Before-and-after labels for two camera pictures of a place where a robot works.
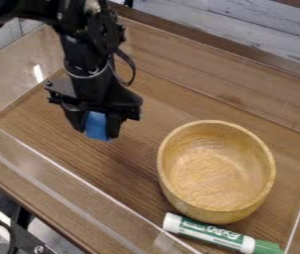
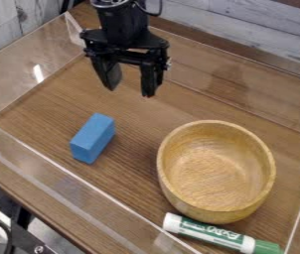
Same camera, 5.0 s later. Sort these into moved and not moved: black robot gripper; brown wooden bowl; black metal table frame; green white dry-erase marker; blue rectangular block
Moved: blue rectangular block; black robot gripper
Not moved: brown wooden bowl; green white dry-erase marker; black metal table frame
